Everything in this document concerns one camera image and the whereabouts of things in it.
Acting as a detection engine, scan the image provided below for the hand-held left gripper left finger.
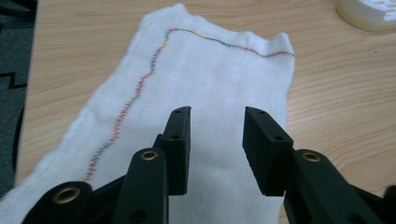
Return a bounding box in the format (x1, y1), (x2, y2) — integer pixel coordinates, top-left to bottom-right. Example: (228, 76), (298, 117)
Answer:
(152, 105), (192, 197)

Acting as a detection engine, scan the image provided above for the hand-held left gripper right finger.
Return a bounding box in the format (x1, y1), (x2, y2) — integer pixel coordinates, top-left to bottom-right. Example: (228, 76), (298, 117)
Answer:
(242, 105), (295, 197)

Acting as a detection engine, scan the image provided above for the white cloth with coloured stitching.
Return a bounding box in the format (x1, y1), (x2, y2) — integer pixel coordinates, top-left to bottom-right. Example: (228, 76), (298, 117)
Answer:
(0, 3), (296, 224)

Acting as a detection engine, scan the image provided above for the white round plastic container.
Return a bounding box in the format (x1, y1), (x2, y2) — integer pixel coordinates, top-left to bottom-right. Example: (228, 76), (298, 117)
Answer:
(334, 0), (396, 33)

